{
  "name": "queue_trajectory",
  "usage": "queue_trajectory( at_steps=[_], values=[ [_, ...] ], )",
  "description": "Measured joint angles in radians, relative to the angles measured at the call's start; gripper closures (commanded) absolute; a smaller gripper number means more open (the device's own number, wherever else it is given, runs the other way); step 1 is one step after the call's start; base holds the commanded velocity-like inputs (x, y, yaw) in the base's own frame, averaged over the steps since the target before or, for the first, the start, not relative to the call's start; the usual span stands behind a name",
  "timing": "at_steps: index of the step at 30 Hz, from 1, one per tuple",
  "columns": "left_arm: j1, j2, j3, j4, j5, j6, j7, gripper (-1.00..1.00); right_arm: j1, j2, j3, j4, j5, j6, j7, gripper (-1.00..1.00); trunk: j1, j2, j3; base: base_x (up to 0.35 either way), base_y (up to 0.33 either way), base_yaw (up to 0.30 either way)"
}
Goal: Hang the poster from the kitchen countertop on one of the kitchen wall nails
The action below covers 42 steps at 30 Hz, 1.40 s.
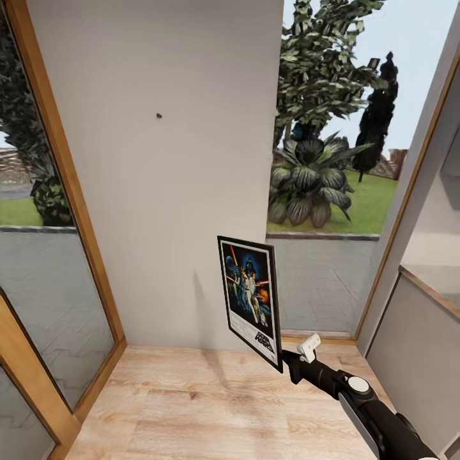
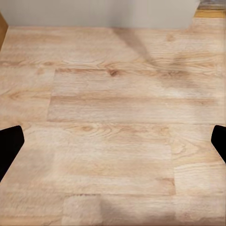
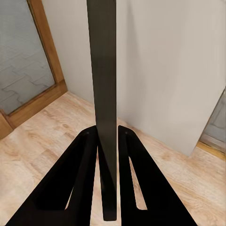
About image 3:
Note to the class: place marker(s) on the door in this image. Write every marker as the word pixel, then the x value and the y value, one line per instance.
pixel 30 73

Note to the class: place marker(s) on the fixed window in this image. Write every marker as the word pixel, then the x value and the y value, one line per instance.
pixel 213 139

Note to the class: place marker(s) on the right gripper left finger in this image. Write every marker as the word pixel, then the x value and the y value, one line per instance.
pixel 64 195

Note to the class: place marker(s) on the poster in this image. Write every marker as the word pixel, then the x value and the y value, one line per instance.
pixel 102 38

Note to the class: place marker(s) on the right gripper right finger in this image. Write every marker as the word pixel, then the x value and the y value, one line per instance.
pixel 164 207

